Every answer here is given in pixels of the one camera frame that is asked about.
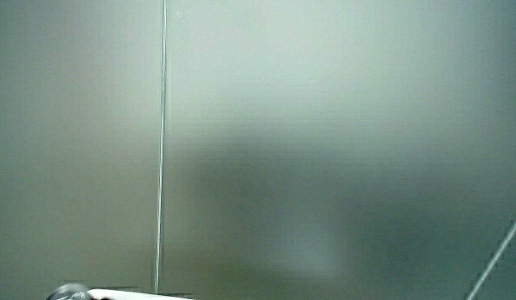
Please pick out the silver-topped coca cola can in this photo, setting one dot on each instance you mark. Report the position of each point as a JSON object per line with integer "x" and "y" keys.
{"x": 69, "y": 293}

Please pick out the thin grey metal rod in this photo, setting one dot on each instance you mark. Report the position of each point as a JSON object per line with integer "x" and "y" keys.
{"x": 496, "y": 256}

